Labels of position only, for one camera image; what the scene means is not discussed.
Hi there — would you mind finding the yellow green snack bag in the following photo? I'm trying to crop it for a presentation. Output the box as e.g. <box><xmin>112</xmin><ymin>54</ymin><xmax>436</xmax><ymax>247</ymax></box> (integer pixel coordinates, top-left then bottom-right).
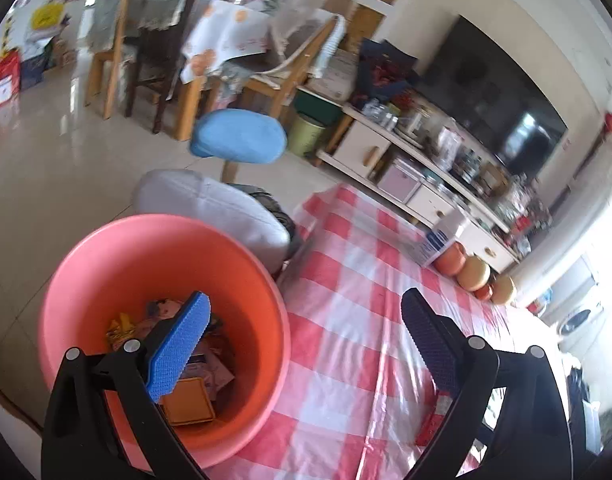
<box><xmin>105</xmin><ymin>313</ymin><xmax>144</xmax><ymax>351</ymax></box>

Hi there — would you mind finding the pink plastic trash bucket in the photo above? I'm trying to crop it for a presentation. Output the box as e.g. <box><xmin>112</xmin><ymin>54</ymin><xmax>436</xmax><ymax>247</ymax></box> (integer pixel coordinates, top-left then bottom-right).
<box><xmin>38</xmin><ymin>214</ymin><xmax>289</xmax><ymax>467</ymax></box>

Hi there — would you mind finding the white washing machine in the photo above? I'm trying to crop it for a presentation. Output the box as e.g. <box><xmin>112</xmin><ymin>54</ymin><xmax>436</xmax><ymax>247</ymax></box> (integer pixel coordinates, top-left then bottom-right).
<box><xmin>541</xmin><ymin>257</ymin><xmax>604</xmax><ymax>360</ymax></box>

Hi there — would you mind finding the orange tangerine with leaf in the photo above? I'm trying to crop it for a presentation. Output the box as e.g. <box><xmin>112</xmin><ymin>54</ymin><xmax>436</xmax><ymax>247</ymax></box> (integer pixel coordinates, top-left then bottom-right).
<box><xmin>474</xmin><ymin>283</ymin><xmax>493</xmax><ymax>301</ymax></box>

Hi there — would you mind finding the yellow pear right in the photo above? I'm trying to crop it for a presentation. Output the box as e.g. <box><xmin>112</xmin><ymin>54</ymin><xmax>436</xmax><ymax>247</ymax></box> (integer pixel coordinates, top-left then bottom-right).
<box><xmin>490</xmin><ymin>275</ymin><xmax>516</xmax><ymax>306</ymax></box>

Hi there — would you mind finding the yellow pear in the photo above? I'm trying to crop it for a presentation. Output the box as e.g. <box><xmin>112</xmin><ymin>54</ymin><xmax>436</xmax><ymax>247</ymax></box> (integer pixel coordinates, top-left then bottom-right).
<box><xmin>490</xmin><ymin>275</ymin><xmax>516</xmax><ymax>306</ymax></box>
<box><xmin>455</xmin><ymin>255</ymin><xmax>490</xmax><ymax>292</ymax></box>

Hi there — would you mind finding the yellow pear left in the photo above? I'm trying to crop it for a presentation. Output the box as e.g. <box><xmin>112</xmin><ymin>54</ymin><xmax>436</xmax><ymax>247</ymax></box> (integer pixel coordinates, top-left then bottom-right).
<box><xmin>455</xmin><ymin>255</ymin><xmax>490</xmax><ymax>292</ymax></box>

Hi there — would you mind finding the red white checkered tablecloth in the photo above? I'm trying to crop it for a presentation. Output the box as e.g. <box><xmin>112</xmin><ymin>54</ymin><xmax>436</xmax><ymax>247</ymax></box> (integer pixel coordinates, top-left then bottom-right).
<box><xmin>209</xmin><ymin>184</ymin><xmax>567</xmax><ymax>479</ymax></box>

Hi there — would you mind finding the red apple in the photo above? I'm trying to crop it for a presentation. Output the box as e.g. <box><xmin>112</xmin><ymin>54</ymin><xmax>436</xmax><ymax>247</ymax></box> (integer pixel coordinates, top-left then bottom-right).
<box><xmin>433</xmin><ymin>242</ymin><xmax>467</xmax><ymax>278</ymax></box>

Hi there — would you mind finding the white plastic milk bottle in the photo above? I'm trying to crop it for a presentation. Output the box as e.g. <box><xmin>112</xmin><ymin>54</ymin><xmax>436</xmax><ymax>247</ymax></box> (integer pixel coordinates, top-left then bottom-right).
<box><xmin>412</xmin><ymin>208</ymin><xmax>470</xmax><ymax>268</ymax></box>

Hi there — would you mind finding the white standing air conditioner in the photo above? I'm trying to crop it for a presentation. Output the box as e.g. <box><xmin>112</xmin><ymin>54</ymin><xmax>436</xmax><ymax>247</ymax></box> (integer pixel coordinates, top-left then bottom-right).
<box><xmin>508</xmin><ymin>133</ymin><xmax>612</xmax><ymax>308</ymax></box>

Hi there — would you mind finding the cream tv cabinet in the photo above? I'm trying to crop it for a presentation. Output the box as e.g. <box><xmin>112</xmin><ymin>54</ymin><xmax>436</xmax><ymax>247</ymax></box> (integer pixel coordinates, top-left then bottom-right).
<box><xmin>317</xmin><ymin>105</ymin><xmax>520</xmax><ymax>273</ymax></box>

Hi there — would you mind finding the white cushioned stool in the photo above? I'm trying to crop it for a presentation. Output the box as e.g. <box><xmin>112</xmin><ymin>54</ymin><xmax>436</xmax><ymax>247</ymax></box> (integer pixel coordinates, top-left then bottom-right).
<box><xmin>132</xmin><ymin>169</ymin><xmax>291</xmax><ymax>273</ymax></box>

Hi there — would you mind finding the pink storage box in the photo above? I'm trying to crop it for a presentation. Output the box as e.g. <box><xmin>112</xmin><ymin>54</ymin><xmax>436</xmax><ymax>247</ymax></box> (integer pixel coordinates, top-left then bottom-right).
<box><xmin>376</xmin><ymin>158</ymin><xmax>423</xmax><ymax>204</ymax></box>

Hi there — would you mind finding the blue cushioned stool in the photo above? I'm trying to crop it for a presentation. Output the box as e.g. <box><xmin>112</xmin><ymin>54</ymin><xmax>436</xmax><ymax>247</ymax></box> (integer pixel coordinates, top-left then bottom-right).
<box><xmin>189</xmin><ymin>108</ymin><xmax>287</xmax><ymax>164</ymax></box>

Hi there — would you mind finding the black flat television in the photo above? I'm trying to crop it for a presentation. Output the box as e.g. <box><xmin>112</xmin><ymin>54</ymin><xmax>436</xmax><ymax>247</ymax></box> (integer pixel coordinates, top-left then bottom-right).
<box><xmin>415</xmin><ymin>16</ymin><xmax>567</xmax><ymax>179</ymax></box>

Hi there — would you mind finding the green waste bin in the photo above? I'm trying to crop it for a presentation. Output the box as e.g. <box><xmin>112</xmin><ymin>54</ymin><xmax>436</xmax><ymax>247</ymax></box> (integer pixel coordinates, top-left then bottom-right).
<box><xmin>287</xmin><ymin>114</ymin><xmax>325</xmax><ymax>157</ymax></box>

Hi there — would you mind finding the dark flower bouquet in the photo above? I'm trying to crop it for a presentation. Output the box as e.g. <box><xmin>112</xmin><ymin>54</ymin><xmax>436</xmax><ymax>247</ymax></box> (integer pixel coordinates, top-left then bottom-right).
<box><xmin>349</xmin><ymin>38</ymin><xmax>420</xmax><ymax>108</ymax></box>

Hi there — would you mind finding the wooden chair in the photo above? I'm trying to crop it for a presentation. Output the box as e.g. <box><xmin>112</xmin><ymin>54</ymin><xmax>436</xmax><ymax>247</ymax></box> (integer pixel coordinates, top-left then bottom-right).
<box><xmin>236</xmin><ymin>15</ymin><xmax>339</xmax><ymax>119</ymax></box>

